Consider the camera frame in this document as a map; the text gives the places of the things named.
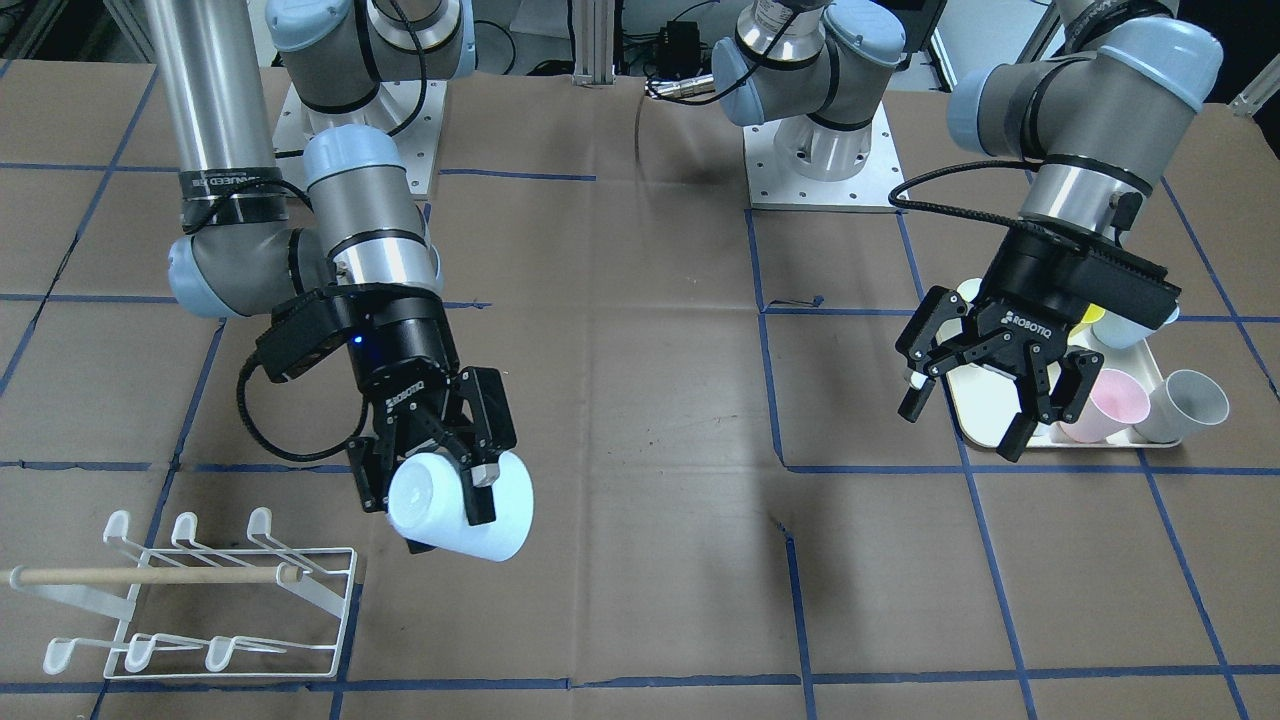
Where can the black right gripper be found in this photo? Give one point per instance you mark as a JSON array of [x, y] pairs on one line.
[[408, 352]]

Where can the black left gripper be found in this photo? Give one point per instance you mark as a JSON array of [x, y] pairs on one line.
[[1035, 300]]

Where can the light blue plastic cup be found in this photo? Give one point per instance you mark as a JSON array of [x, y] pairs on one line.
[[425, 504]]

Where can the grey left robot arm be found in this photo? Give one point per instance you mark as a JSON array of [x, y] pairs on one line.
[[1098, 124]]

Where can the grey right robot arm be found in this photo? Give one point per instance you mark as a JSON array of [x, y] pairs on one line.
[[316, 225]]

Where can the cream white plastic cup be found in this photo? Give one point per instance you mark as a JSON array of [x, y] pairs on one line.
[[969, 289]]

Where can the yellow plastic cup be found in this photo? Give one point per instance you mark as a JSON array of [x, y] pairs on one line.
[[1091, 315]]

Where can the pink plastic cup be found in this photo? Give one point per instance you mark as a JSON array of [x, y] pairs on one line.
[[1117, 401]]

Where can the grey plastic cup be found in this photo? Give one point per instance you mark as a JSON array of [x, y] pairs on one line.
[[1186, 403]]

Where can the cream plastic tray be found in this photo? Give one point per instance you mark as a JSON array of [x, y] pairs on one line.
[[985, 401]]

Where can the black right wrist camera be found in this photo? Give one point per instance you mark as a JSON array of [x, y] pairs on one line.
[[302, 332]]

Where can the white wire cup rack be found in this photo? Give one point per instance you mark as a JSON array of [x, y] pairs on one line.
[[186, 611]]

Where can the aluminium frame post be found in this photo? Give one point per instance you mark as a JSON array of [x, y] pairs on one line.
[[594, 32]]

